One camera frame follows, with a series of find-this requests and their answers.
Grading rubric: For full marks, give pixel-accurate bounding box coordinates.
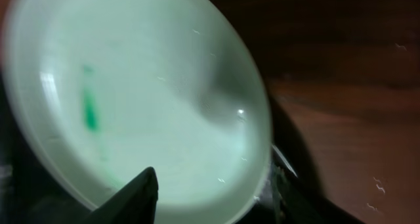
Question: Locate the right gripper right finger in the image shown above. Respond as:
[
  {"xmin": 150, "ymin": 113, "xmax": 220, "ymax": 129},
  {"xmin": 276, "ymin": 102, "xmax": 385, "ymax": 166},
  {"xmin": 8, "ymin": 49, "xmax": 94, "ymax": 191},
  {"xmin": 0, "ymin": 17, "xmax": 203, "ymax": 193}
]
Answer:
[{"xmin": 270, "ymin": 145, "xmax": 327, "ymax": 224}]

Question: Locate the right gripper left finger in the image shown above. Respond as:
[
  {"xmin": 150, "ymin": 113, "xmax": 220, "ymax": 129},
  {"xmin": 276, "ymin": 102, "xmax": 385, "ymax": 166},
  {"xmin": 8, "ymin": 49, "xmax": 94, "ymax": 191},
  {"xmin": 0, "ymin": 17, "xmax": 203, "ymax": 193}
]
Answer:
[{"xmin": 83, "ymin": 167, "xmax": 158, "ymax": 224}]

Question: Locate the mint green plate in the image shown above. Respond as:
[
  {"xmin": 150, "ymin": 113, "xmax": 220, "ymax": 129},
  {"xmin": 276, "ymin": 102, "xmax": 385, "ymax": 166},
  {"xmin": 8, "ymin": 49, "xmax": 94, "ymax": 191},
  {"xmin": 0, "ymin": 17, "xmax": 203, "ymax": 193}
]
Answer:
[{"xmin": 3, "ymin": 0, "xmax": 272, "ymax": 223}]

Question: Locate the round black tray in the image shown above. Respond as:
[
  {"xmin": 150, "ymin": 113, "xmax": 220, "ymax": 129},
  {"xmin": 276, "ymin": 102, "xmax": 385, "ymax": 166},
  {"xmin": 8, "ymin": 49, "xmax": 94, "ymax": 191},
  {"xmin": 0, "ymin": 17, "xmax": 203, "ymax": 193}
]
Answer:
[{"xmin": 1, "ymin": 64, "xmax": 356, "ymax": 223}]

